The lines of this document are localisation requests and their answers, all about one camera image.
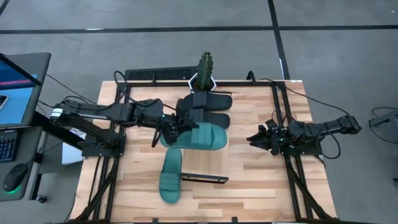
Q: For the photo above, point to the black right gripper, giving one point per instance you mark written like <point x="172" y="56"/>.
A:
<point x="276" y="143"/>

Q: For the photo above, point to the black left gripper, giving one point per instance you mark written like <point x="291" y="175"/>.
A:
<point x="169" y="127"/>

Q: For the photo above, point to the teal slide sandal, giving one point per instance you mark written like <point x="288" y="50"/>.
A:
<point x="211" y="138"/>
<point x="170" y="183"/>

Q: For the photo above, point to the black slide sandal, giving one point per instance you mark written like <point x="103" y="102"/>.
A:
<point x="217" y="102"/>
<point x="217" y="119"/>

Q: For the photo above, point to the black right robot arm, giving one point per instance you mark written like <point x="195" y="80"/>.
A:
<point x="326" y="127"/>

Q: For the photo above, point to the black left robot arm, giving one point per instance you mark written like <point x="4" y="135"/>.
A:
<point x="93" y="112"/>

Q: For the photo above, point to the white plant pot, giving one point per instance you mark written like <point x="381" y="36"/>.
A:
<point x="192" y="81"/>

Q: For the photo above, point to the green cactus plant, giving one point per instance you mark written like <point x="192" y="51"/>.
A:
<point x="204" y="71"/>

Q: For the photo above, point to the black perforated floor grille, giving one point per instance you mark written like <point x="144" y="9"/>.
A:
<point x="155" y="74"/>

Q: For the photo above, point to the white box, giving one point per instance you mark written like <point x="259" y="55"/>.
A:
<point x="70" y="155"/>

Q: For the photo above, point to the grey floor box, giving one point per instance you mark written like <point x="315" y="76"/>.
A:
<point x="388" y="123"/>

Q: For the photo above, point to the black diagonal support bar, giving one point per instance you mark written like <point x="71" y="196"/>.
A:
<point x="46" y="126"/>

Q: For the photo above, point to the grey desk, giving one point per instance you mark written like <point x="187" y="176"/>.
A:
<point x="28" y="149"/>

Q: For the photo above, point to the black caster wheel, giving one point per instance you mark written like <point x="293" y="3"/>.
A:
<point x="41" y="199"/>

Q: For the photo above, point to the computer monitor with blue screen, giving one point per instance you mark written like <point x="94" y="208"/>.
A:
<point x="18" y="105"/>

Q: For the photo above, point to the black computer mouse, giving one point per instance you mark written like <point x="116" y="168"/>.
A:
<point x="15" y="175"/>

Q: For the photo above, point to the black keyboard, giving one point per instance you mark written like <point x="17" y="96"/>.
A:
<point x="7" y="146"/>

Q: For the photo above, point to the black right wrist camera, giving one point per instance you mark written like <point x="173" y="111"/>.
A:
<point x="272" y="125"/>

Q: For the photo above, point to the wooden shelf with black frame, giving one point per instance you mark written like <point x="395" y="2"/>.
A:
<point x="205" y="163"/>

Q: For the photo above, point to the black metal table frame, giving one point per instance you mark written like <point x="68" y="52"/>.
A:
<point x="248" y="84"/>

